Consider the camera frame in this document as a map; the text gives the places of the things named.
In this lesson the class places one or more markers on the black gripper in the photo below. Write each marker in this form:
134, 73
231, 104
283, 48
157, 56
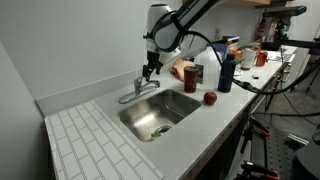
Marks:
152, 61

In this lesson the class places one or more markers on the chrome faucet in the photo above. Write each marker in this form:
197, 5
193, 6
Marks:
140, 91

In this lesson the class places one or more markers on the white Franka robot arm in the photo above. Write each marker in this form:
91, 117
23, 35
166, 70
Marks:
170, 23

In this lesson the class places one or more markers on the peach cloth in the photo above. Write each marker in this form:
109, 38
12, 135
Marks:
181, 68

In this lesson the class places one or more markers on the stainless steel sink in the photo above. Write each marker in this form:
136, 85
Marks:
160, 111

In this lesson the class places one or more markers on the dark red tumbler with lid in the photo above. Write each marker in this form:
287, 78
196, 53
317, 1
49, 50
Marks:
191, 80

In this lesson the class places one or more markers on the translucent plastic gallon jug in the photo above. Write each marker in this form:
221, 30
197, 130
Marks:
208, 66

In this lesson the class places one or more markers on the green item in sink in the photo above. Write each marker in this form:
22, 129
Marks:
154, 135

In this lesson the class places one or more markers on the red apple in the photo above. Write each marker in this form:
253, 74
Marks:
210, 98

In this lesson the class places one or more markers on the blue box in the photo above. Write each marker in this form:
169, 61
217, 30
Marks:
222, 50

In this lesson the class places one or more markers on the dark blue bottle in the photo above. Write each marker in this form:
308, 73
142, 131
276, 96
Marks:
226, 75

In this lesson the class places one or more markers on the orange container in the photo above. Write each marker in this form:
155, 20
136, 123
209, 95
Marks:
237, 55

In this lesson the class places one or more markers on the white brick pattern mat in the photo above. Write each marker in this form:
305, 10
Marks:
96, 146

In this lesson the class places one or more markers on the white cup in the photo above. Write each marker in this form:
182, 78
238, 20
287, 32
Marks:
248, 58

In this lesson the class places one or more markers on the red mug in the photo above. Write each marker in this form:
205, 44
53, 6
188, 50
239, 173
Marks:
261, 58

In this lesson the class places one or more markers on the orange black clamp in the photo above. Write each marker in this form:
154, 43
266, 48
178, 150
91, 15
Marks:
260, 128
260, 171

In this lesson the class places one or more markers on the black perforated workbench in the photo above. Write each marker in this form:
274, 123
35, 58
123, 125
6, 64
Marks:
276, 156

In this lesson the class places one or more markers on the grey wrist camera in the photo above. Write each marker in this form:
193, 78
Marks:
170, 56

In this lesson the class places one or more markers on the white wall outlet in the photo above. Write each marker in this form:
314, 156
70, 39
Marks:
217, 34

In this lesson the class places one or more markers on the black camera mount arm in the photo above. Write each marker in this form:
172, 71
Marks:
293, 44

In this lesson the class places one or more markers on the black stereo camera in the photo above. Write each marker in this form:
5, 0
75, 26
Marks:
285, 11

